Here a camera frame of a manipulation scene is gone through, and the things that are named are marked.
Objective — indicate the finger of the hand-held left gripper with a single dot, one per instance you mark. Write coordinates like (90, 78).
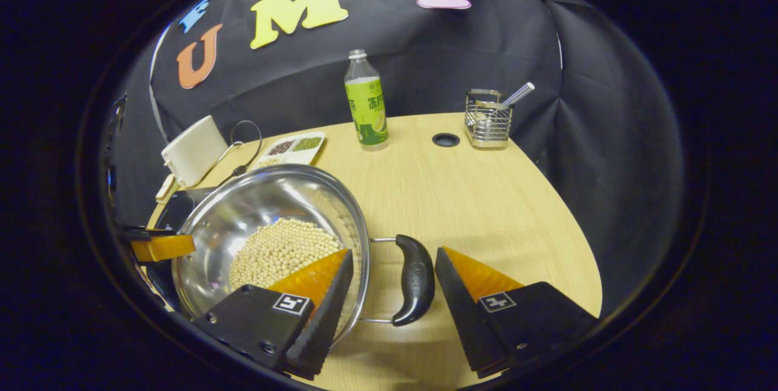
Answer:
(164, 247)

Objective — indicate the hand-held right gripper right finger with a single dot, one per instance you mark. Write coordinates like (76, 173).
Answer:
(465, 324)

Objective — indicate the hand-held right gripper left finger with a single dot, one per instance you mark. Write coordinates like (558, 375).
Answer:
(322, 330)

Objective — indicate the black induction cooktop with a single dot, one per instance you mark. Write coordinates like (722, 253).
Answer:
(176, 208)

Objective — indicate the stainless steel pot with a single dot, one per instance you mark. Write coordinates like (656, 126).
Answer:
(243, 214)

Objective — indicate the sandwich bread on small plate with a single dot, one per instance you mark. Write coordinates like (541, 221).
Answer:
(166, 187)

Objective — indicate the pile of beige soybeans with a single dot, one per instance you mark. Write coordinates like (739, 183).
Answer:
(279, 251)

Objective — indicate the white toaster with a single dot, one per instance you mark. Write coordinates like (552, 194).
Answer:
(194, 151)

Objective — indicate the white divided bean plate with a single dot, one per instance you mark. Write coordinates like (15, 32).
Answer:
(289, 151)

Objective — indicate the green label drink bottle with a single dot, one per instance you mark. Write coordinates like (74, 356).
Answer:
(366, 111)

